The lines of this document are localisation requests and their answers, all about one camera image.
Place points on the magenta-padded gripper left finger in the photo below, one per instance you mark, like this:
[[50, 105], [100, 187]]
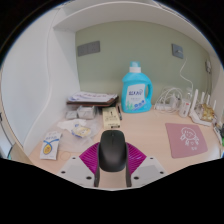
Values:
[[88, 156]]

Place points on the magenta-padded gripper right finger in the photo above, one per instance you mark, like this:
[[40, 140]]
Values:
[[136, 156]]

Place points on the black computer mouse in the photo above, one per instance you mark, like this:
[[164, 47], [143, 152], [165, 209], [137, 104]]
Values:
[[112, 150]]

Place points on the pink mouse pad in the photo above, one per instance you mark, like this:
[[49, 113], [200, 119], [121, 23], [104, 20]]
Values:
[[185, 141]]

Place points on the clear plastic bag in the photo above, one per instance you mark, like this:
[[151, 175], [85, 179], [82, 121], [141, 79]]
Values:
[[78, 143]]

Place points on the white yellow snack packet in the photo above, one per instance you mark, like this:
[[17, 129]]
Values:
[[81, 131]]

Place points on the white crumpled wrapper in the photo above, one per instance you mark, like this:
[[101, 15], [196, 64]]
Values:
[[69, 124]]

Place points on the white blue-yellow printed sachet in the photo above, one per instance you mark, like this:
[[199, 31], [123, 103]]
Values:
[[50, 145]]

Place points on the small grey box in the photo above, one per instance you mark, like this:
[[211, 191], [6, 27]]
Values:
[[71, 115], [86, 112]]

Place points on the cream cardboard box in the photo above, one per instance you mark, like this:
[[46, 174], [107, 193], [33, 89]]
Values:
[[111, 117]]

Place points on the black pen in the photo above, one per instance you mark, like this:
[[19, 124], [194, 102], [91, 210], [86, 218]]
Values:
[[119, 113]]

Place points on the white power strip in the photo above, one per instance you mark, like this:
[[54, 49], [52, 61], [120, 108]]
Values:
[[162, 107]]

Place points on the stack of papers and folders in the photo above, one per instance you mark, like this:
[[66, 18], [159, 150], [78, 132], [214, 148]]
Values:
[[91, 97]]

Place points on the blue detergent bottle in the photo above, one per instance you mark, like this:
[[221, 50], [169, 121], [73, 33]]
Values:
[[136, 95]]

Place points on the white router with antennas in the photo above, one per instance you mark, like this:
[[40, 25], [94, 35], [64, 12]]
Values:
[[196, 116]]

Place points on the grey double wall outlet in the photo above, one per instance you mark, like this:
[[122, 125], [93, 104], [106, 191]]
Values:
[[88, 48]]

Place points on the grey single wall socket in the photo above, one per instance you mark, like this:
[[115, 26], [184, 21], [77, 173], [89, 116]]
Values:
[[177, 51]]

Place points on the white wall adapter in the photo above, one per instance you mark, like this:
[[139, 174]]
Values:
[[208, 65]]

